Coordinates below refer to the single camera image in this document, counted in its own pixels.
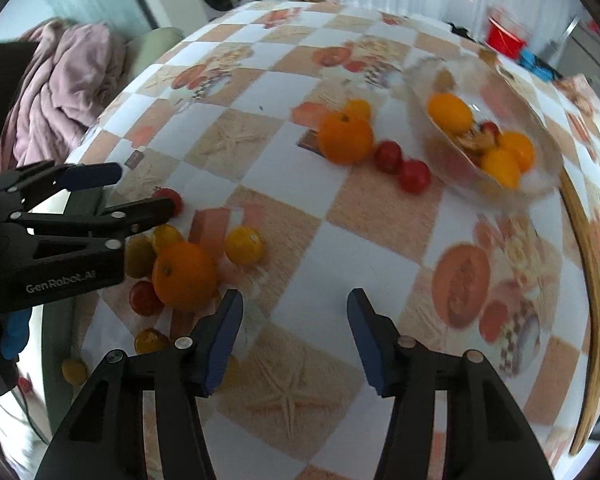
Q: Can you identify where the large orange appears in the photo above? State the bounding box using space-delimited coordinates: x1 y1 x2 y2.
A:
318 110 374 165
151 241 218 311

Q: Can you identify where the greenish cherry tomato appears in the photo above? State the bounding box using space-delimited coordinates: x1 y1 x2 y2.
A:
125 234 157 279

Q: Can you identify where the person's left hand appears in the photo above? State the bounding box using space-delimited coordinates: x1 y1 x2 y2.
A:
0 308 32 362

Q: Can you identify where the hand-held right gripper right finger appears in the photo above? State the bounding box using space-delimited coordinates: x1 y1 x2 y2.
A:
346 288 556 480

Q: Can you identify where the yellow cherry tomato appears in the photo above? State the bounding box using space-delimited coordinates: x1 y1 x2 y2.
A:
224 226 266 266
133 328 171 355
151 224 184 255
342 98 372 122
61 357 89 387

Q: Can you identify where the blue plastic object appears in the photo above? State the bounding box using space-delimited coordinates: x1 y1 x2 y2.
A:
519 50 557 80

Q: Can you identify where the red bucket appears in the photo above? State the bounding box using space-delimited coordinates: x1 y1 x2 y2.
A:
486 6 529 59

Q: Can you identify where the small orange citrus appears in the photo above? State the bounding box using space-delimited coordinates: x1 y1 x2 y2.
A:
480 148 522 190
497 131 536 171
427 92 474 133

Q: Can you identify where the pink blanket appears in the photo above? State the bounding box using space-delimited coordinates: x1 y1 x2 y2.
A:
0 17 131 177

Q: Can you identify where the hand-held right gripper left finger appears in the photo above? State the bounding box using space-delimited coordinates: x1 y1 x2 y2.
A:
35 289 244 480

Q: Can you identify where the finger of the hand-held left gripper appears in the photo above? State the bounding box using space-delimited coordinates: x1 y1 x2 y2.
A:
9 196 177 252
0 160 123 211

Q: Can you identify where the checkered fruit-print tablecloth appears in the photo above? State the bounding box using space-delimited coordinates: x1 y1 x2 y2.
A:
62 0 600 480

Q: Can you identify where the clear glass bowl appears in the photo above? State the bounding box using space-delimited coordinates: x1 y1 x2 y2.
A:
404 55 566 201

